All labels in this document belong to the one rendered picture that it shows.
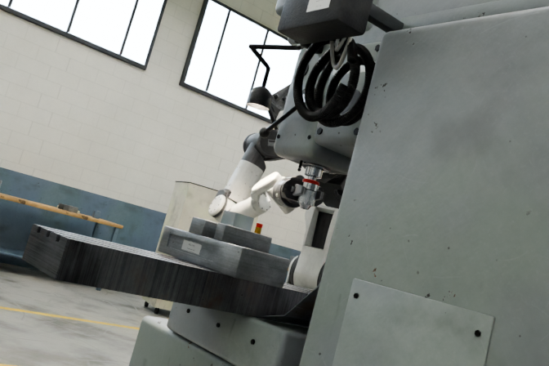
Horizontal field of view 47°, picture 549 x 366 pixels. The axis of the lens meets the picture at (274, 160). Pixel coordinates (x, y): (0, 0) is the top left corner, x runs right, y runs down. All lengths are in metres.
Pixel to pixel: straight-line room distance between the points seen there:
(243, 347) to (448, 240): 0.63
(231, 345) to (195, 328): 0.17
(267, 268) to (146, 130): 8.33
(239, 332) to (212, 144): 8.82
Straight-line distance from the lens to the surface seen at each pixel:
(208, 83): 10.17
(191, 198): 7.74
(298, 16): 1.36
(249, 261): 1.45
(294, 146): 1.66
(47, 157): 9.23
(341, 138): 1.51
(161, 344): 1.86
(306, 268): 2.42
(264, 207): 1.98
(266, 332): 1.47
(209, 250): 1.54
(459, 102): 1.16
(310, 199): 1.70
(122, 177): 9.61
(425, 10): 1.49
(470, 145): 1.12
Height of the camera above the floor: 1.06
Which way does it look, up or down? 8 degrees up
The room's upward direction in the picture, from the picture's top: 15 degrees clockwise
